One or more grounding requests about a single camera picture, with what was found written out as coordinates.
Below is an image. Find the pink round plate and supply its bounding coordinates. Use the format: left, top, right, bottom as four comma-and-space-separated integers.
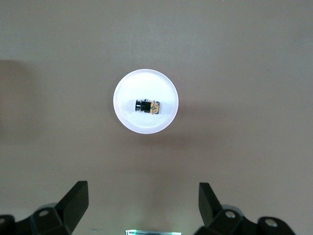
112, 69, 179, 135

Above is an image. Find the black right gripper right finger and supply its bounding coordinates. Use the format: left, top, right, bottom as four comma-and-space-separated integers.
195, 182, 298, 235

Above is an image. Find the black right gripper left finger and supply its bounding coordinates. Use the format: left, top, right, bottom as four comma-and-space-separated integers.
0, 180, 89, 235

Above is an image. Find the orange push button switch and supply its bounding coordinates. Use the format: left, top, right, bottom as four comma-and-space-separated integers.
134, 98, 161, 115

